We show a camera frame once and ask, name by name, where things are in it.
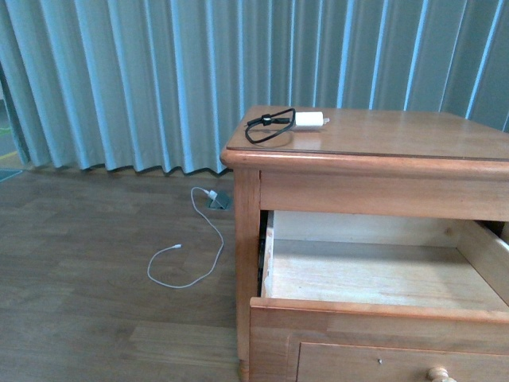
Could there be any white charger with black cable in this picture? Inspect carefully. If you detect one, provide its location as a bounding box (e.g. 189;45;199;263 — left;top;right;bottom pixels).
244;107;331;144

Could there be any green floor sign mat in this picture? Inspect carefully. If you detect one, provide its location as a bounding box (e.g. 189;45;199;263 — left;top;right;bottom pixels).
0;169;23;182

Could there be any white floor charging cable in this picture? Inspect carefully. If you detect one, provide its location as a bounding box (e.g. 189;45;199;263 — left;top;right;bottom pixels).
147;186;225;290

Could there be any wooden top drawer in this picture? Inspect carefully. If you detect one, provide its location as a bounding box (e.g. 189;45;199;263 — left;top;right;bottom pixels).
249;211;508;381

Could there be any open metal floor socket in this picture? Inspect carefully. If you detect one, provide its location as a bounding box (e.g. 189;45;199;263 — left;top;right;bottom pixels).
206;190;232;210

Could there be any wooden nightstand cabinet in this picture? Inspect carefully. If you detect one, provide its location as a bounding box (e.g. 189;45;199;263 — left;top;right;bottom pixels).
221;109;508;381

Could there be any light green pleated curtain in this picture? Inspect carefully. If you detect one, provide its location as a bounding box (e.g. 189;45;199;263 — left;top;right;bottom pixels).
1;1;508;172

